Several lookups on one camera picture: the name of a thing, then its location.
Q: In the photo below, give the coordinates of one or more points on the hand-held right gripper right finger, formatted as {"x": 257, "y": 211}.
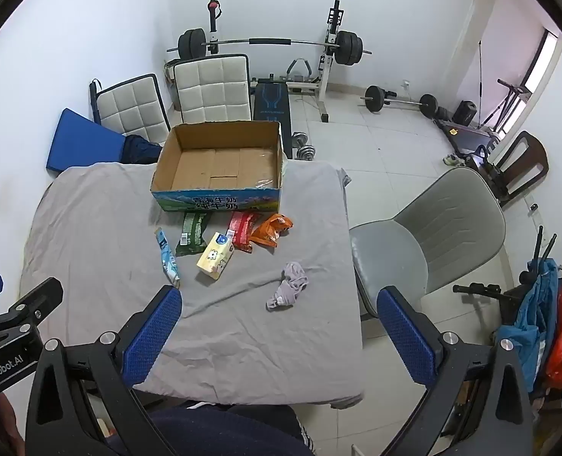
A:
{"x": 407, "y": 337}

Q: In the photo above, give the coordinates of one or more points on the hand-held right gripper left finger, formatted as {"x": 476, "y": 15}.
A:
{"x": 152, "y": 337}

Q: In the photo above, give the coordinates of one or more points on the blue and white packet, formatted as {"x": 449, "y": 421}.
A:
{"x": 168, "y": 259}

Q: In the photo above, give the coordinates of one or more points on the yellow carton box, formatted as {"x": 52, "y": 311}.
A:
{"x": 214, "y": 256}

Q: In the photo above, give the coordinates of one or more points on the green snack packet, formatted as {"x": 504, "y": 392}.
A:
{"x": 190, "y": 235}

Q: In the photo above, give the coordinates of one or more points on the purple grey cloth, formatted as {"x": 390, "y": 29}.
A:
{"x": 288, "y": 289}

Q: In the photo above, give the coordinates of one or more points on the red snack packet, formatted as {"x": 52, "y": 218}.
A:
{"x": 242, "y": 230}

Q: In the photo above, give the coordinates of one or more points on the orange snack packet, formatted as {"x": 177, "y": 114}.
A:
{"x": 271, "y": 229}

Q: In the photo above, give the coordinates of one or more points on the cardboard box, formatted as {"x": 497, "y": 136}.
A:
{"x": 214, "y": 164}

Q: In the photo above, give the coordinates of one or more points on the black folding exercise machine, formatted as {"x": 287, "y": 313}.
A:
{"x": 476, "y": 289}

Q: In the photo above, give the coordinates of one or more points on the grey tablecloth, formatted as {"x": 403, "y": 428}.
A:
{"x": 119, "y": 228}

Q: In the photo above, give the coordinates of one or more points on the grey office chair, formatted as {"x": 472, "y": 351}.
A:
{"x": 433, "y": 228}

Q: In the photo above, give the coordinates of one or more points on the person's dark clothed body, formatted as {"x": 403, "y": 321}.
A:
{"x": 214, "y": 432}

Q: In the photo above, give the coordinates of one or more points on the blue foam mat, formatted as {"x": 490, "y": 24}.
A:
{"x": 81, "y": 142}

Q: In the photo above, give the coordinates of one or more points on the dark blue jacket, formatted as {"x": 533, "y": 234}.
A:
{"x": 141, "y": 149}

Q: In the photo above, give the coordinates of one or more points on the white sneaker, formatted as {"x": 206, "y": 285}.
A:
{"x": 449, "y": 160}
{"x": 460, "y": 161}

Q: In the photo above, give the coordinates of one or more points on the black and blue pole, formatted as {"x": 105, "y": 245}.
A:
{"x": 94, "y": 99}

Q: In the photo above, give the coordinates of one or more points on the white padded chair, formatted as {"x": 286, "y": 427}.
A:
{"x": 212, "y": 88}
{"x": 129, "y": 111}

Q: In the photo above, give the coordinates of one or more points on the black treadmill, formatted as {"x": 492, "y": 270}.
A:
{"x": 471, "y": 137}

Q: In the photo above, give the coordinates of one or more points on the chrome dumbbell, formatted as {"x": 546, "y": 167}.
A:
{"x": 305, "y": 152}
{"x": 302, "y": 137}

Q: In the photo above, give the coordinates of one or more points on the brown wooden chair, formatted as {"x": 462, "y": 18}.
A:
{"x": 537, "y": 152}

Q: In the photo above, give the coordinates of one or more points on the short barbell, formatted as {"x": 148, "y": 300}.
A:
{"x": 373, "y": 99}

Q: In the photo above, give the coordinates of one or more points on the brown container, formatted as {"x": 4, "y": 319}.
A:
{"x": 169, "y": 71}

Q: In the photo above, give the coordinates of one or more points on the black weight bench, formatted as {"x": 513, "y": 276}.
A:
{"x": 271, "y": 104}

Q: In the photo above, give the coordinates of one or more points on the thin metal rod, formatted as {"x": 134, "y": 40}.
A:
{"x": 479, "y": 80}

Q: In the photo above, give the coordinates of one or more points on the white barbell rack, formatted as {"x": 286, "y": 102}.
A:
{"x": 326, "y": 80}

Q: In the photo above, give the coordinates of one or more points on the window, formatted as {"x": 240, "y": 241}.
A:
{"x": 542, "y": 64}

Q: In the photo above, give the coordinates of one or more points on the long barbell with black plates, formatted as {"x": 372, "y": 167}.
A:
{"x": 262, "y": 41}

